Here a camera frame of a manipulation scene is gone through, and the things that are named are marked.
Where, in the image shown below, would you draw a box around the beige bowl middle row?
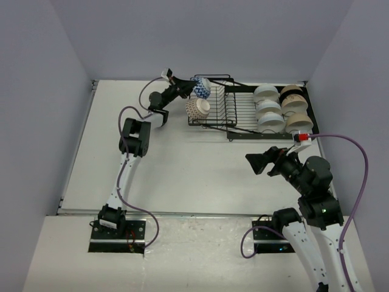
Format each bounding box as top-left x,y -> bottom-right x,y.
281,94 -> 308,116

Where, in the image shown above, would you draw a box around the white bowl row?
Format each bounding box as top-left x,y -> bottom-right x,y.
256,100 -> 282,116
253,84 -> 280,103

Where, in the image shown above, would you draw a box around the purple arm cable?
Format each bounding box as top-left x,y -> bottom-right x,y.
117,76 -> 167,253
239,132 -> 369,292

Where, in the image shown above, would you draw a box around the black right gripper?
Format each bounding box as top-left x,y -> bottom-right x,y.
246,144 -> 310,195

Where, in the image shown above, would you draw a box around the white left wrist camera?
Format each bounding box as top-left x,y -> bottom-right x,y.
161,68 -> 173,82

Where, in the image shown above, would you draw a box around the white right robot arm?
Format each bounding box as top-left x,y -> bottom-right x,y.
246,147 -> 363,291

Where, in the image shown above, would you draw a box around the beige bowl front row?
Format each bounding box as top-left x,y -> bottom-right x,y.
285,113 -> 314,133

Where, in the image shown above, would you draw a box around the light blue bowl front row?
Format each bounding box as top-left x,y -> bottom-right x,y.
258,112 -> 286,134

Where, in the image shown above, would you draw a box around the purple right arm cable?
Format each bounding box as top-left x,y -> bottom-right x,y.
239,132 -> 369,292

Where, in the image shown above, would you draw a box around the white bowl back row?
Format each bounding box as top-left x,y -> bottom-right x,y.
253,84 -> 280,103

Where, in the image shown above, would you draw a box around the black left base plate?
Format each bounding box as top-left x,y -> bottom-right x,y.
88,219 -> 146,255

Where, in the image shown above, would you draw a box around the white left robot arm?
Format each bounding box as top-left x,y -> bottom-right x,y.
98,77 -> 197,248

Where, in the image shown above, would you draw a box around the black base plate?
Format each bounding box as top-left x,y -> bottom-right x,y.
88,219 -> 146,255
252,229 -> 295,254

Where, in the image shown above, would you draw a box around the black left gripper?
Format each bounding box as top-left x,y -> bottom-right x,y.
161,77 -> 198,109

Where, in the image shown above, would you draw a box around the blue zigzag patterned bowl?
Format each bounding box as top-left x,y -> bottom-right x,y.
190,77 -> 212,100

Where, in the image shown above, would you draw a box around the beige bowl back row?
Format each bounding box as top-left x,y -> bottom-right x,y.
280,84 -> 303,95

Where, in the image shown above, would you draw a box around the brown patterned ceramic bowl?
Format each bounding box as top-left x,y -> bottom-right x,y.
185,98 -> 211,120

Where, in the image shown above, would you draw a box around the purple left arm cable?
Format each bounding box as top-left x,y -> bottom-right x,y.
117,76 -> 167,253

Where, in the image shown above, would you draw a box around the beige bowl row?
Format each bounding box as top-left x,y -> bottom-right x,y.
281,94 -> 308,116
280,84 -> 303,95
285,113 -> 314,133

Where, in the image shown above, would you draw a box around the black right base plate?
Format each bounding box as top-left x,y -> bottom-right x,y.
252,229 -> 295,254

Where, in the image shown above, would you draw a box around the black wire dish rack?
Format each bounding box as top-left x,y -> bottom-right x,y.
187,73 -> 320,143

